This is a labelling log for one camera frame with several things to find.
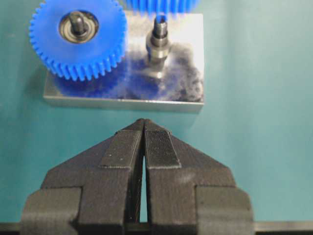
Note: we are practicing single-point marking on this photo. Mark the steel shaft with nut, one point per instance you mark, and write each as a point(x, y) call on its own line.
point(158, 46)

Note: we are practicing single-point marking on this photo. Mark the steel shaft in gear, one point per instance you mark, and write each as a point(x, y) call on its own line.
point(77, 22)

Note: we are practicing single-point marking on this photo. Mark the metal base plate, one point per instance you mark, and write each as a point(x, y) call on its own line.
point(175, 83)

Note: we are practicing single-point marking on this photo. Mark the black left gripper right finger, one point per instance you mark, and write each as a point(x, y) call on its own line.
point(190, 193)

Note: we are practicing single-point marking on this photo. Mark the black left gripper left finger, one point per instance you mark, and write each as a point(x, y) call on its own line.
point(94, 193)

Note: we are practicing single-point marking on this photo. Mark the large blue plastic gear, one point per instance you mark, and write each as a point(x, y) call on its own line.
point(162, 6)

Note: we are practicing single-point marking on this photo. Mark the medium blue plastic gear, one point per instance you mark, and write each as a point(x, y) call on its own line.
point(79, 61)

